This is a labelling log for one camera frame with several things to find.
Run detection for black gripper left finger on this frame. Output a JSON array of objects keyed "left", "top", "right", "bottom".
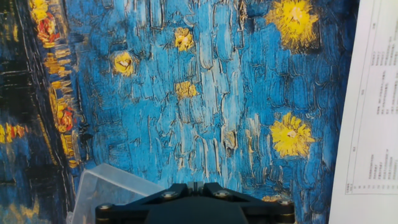
[{"left": 95, "top": 182, "right": 197, "bottom": 224}]

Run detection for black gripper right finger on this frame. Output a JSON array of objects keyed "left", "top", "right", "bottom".
[{"left": 195, "top": 182, "right": 295, "bottom": 224}]

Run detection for white pipette tip box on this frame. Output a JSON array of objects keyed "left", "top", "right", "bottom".
[{"left": 66, "top": 162, "right": 167, "bottom": 224}]

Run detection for starry night print tablecloth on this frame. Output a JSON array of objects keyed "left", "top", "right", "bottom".
[{"left": 0, "top": 0, "right": 361, "bottom": 224}]

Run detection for white printed paper sheet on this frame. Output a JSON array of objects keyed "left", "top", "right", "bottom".
[{"left": 328, "top": 0, "right": 398, "bottom": 224}]

